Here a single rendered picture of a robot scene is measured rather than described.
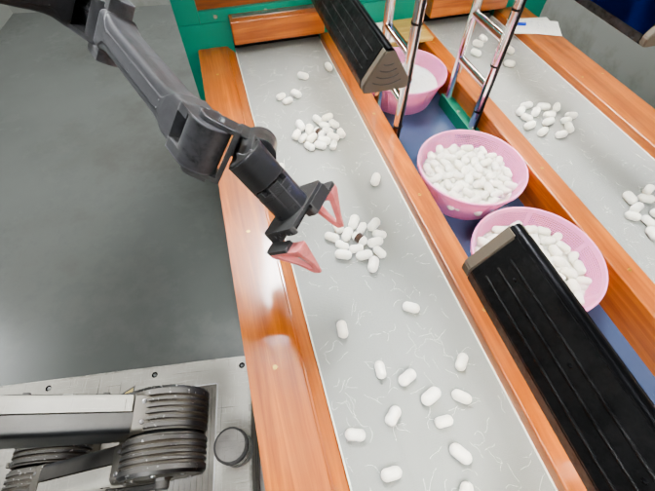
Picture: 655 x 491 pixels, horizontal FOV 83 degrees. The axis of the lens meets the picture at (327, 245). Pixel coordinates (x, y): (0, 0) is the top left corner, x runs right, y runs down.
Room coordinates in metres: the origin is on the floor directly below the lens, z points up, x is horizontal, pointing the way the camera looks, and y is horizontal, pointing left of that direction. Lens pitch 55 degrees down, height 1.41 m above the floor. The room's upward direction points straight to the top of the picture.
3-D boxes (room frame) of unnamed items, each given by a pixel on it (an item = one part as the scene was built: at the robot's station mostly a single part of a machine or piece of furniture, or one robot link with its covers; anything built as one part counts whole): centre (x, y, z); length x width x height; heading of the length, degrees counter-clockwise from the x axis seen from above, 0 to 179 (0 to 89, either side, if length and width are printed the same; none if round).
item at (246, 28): (1.28, 0.16, 0.83); 0.30 x 0.06 x 0.07; 106
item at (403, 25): (1.32, -0.18, 0.77); 0.33 x 0.15 x 0.01; 106
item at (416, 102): (1.11, -0.24, 0.72); 0.27 x 0.27 x 0.10
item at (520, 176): (0.68, -0.36, 0.72); 0.27 x 0.27 x 0.10
